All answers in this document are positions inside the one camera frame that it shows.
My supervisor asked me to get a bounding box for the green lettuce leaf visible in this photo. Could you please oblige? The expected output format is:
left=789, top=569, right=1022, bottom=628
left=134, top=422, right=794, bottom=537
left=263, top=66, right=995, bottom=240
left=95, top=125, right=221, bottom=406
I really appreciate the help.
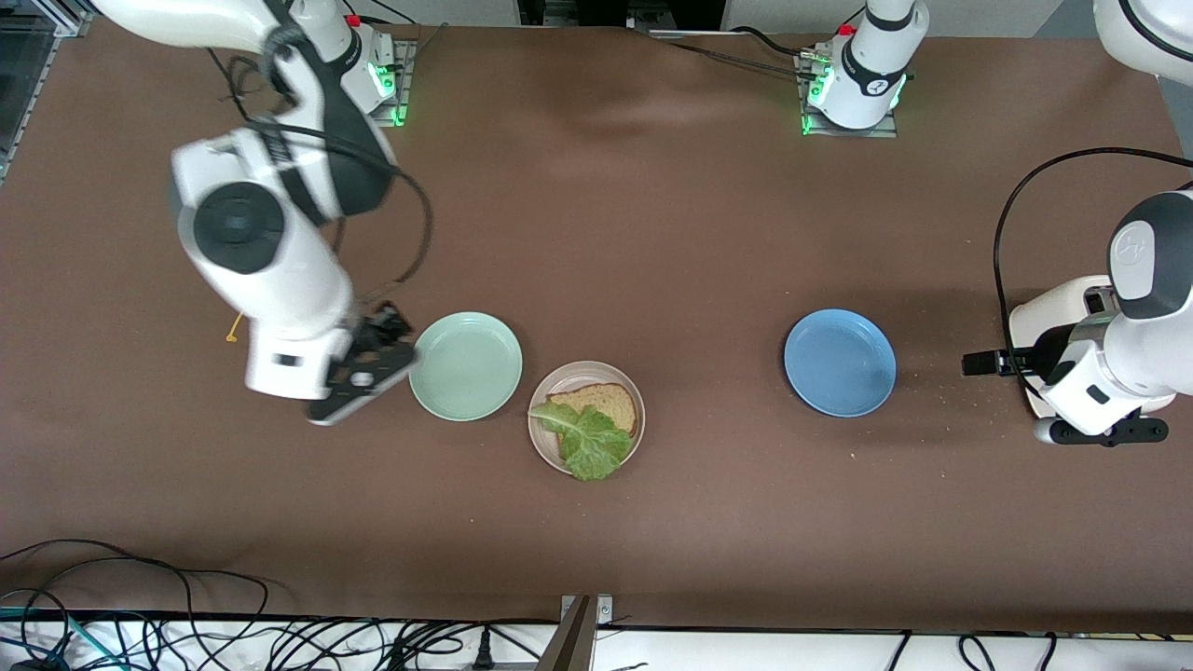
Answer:
left=528, top=401, right=636, bottom=483

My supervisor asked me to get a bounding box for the brown bread slice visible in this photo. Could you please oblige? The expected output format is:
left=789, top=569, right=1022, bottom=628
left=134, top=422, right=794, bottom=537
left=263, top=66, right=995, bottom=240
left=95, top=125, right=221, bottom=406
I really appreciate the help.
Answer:
left=555, top=382, right=640, bottom=439

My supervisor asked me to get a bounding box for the blue plate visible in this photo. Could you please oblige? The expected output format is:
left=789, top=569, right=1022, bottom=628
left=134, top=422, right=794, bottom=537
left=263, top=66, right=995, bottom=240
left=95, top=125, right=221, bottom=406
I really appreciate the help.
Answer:
left=783, top=308, right=898, bottom=418

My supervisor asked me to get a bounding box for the mint green plate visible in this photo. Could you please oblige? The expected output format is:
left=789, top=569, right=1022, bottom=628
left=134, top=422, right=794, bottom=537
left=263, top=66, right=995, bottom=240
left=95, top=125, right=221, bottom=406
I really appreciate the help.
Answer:
left=408, top=311, right=524, bottom=422

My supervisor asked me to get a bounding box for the beige plate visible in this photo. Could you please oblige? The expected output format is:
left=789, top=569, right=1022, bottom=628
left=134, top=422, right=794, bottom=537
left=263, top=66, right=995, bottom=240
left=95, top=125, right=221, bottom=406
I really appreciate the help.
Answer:
left=527, top=361, right=646, bottom=478

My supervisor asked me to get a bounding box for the white toaster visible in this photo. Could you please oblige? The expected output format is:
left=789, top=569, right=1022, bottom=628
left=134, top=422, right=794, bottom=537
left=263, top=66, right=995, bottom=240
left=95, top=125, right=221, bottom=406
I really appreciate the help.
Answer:
left=1008, top=274, right=1121, bottom=420

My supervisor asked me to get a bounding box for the teal cable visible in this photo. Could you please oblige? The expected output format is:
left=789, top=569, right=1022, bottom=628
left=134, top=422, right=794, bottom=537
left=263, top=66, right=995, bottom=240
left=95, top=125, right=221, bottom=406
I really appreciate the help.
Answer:
left=0, top=608, right=122, bottom=668

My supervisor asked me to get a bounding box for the grey metal post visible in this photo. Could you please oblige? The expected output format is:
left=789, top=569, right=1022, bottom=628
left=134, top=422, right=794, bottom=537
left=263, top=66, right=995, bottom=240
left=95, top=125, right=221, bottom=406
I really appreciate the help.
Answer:
left=536, top=596, right=597, bottom=671

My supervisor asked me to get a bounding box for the black braided cable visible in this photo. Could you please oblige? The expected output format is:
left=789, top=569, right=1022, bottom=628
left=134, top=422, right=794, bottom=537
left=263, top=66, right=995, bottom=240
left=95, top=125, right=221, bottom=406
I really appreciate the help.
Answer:
left=643, top=26, right=821, bottom=85

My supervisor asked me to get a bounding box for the aluminium frame rail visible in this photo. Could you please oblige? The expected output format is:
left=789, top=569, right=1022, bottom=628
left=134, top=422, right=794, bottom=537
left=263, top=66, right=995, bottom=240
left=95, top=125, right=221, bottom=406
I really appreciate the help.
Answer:
left=28, top=0, right=94, bottom=38

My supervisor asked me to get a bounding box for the silver metal bracket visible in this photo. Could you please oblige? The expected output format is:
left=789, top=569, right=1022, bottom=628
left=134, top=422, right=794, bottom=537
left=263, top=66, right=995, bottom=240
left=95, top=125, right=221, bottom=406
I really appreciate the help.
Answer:
left=545, top=0, right=681, bottom=27

